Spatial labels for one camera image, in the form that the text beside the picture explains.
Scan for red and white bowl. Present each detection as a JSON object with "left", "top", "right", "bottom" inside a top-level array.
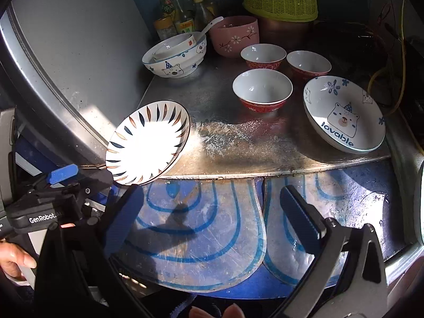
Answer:
[
  {"left": 240, "top": 44, "right": 287, "bottom": 71},
  {"left": 286, "top": 50, "right": 332, "bottom": 80},
  {"left": 232, "top": 69, "right": 293, "bottom": 114}
]

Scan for black electrical device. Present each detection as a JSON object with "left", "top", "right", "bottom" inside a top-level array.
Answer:
[{"left": 315, "top": 20, "right": 424, "bottom": 107}]

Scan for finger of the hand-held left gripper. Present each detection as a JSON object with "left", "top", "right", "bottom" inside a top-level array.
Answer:
[
  {"left": 74, "top": 169, "right": 115, "bottom": 206},
  {"left": 46, "top": 164, "right": 79, "bottom": 186}
]

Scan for pink flower bowl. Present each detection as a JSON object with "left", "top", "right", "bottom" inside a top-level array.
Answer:
[{"left": 209, "top": 15, "right": 259, "bottom": 58}]

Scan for small flower print bowl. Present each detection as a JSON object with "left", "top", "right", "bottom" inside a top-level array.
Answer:
[{"left": 153, "top": 34, "right": 197, "bottom": 61}]

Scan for bear print shallow plate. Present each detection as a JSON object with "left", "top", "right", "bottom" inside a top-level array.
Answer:
[{"left": 303, "top": 76, "right": 387, "bottom": 154}]

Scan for copper metal pot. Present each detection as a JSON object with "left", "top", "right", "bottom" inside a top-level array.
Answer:
[{"left": 258, "top": 16, "right": 313, "bottom": 48}]

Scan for orange cap clear bottle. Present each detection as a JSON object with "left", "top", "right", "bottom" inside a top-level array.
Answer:
[{"left": 193, "top": 0, "right": 213, "bottom": 30}]

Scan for person's right hand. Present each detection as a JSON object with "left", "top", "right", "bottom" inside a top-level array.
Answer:
[{"left": 190, "top": 303, "right": 244, "bottom": 318}]

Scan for blue lined mat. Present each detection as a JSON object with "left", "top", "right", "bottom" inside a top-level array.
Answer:
[
  {"left": 113, "top": 177, "right": 267, "bottom": 294},
  {"left": 262, "top": 171, "right": 387, "bottom": 287}
]

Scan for yellow label oil bottle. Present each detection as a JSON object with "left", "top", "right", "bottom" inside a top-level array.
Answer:
[{"left": 171, "top": 0, "right": 195, "bottom": 34}]

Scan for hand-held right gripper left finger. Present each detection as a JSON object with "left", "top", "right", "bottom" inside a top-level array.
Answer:
[{"left": 33, "top": 184, "right": 154, "bottom": 318}]

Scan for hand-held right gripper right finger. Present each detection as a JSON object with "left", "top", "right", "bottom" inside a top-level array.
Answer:
[{"left": 277, "top": 184, "right": 389, "bottom": 318}]

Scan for person's left hand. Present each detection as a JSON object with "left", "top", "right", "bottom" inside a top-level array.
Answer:
[{"left": 0, "top": 241, "right": 38, "bottom": 283}]

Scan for large bear print bowl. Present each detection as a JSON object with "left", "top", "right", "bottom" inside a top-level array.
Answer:
[{"left": 142, "top": 33, "right": 207, "bottom": 79}]

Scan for green label bottle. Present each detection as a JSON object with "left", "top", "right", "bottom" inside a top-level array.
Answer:
[{"left": 157, "top": 0, "right": 175, "bottom": 20}]

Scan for grey appliance panel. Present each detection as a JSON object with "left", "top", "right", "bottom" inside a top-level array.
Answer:
[{"left": 0, "top": 0, "right": 160, "bottom": 170}]

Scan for yellow cable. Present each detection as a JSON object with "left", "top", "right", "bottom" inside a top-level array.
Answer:
[{"left": 369, "top": 0, "right": 409, "bottom": 116}]

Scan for yellow lid glass jar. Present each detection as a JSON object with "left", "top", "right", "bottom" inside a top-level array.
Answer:
[{"left": 153, "top": 16, "right": 178, "bottom": 41}]

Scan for dark cap bottle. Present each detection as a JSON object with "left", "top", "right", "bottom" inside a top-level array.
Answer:
[{"left": 199, "top": 0, "right": 218, "bottom": 16}]

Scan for white ceramic spoon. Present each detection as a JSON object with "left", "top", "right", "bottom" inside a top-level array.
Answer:
[{"left": 190, "top": 16, "right": 224, "bottom": 42}]

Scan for striped white plate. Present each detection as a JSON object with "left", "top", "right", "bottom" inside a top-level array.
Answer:
[{"left": 105, "top": 100, "right": 192, "bottom": 186}]

